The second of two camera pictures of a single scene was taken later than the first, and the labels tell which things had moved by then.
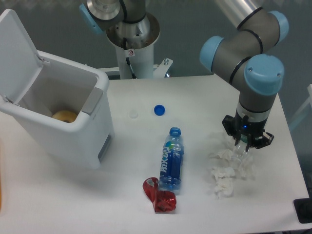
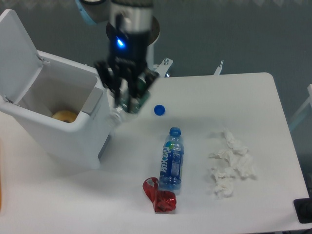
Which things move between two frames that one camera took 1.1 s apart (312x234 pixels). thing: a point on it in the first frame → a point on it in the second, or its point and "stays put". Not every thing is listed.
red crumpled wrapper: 163,201 stays put
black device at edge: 303,208 stays put
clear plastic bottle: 240,151 → 134,96
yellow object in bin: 66,116 stays put
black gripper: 256,129 → 127,56
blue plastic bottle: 172,154 stays put
